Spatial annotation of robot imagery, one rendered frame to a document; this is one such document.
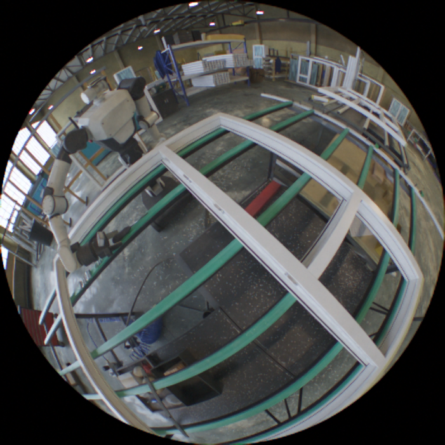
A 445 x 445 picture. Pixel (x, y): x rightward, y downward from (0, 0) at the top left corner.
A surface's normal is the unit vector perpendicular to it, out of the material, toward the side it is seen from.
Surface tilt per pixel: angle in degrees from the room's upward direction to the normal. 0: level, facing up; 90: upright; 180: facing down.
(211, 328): 0
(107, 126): 106
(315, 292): 0
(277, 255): 0
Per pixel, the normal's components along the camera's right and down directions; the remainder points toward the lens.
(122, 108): 0.90, 0.43
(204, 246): -0.14, -0.42
